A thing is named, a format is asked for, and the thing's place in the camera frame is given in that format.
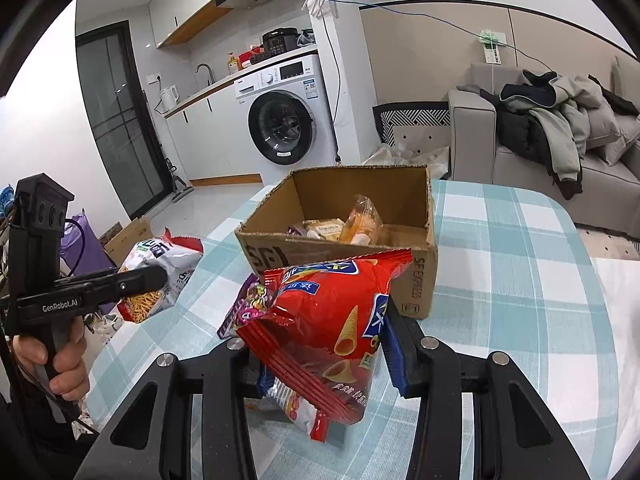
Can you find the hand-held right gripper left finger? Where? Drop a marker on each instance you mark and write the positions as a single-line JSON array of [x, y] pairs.
[[220, 370]]

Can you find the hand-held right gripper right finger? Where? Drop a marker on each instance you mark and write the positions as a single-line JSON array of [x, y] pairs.
[[400, 365]]

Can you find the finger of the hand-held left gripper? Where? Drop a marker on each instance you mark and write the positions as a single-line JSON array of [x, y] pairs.
[[142, 280], [90, 275]]

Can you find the red cone snack packet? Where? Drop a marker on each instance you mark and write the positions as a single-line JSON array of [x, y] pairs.
[[325, 310]]

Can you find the clear orange snack packet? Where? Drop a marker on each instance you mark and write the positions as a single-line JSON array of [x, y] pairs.
[[362, 220]]

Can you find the brown cardboard box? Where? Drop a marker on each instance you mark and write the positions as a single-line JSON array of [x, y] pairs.
[[310, 195]]

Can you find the person's left forearm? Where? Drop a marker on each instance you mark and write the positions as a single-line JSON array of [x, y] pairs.
[[55, 415]]

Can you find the person's left hand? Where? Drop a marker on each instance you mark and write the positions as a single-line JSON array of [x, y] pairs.
[[67, 375]]

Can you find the purple bag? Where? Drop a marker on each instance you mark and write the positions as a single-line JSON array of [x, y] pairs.
[[87, 255]]

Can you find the small cardboard box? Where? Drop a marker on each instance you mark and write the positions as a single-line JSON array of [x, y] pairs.
[[127, 240]]

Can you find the white shoe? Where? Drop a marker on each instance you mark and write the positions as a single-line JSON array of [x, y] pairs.
[[105, 327]]

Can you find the storage rack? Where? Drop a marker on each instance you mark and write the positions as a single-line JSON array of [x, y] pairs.
[[6, 205]]

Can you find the white red snack packet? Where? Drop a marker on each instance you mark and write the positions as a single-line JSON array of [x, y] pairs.
[[300, 410]]

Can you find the stick vacuum cleaner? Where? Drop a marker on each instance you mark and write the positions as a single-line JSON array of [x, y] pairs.
[[177, 185]]

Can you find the blue white checked tablecloth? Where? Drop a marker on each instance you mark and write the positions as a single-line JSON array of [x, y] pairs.
[[500, 260]]

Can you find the pale yellow snack packet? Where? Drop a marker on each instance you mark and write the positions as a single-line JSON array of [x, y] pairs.
[[327, 230]]

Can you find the dark glass door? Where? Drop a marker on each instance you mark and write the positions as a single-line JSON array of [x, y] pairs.
[[115, 120]]

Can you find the white lower cabinets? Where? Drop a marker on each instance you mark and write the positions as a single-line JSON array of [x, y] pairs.
[[215, 140]]

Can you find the white cabinets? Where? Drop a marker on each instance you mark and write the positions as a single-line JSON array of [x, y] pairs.
[[215, 140], [185, 5]]

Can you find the white electric kettle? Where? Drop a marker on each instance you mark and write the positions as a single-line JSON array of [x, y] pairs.
[[170, 97]]

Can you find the white plastic bag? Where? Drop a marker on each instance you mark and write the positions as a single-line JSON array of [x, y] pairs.
[[400, 157]]

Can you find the kitchen faucet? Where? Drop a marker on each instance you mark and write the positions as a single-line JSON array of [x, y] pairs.
[[205, 70]]

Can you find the yellow soap bottle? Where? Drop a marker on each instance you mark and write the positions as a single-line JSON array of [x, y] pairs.
[[232, 64]]

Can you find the black white patterned basket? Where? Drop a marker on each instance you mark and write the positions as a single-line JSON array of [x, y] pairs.
[[415, 120]]

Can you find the red box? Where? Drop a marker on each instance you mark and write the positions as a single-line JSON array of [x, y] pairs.
[[250, 56]]

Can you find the white washing machine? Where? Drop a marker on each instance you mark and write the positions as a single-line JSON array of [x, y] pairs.
[[305, 85]]

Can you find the black jacket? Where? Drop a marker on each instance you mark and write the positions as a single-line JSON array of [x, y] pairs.
[[520, 135]]

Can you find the beige sofa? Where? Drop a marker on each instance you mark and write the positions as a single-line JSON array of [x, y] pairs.
[[610, 190]]

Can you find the black pressure cooker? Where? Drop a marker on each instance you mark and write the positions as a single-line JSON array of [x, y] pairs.
[[280, 42]]

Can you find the white upper cabinets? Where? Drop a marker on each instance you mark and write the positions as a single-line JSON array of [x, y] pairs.
[[185, 5]]

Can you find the grey jacket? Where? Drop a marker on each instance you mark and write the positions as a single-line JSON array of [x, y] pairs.
[[565, 130]]

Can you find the dark bag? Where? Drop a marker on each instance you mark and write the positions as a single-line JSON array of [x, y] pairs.
[[306, 38]]

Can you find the beige pillow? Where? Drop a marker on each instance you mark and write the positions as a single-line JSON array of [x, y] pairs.
[[615, 140]]

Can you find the wall socket with green plug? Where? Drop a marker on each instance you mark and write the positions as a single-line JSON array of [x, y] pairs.
[[490, 47]]

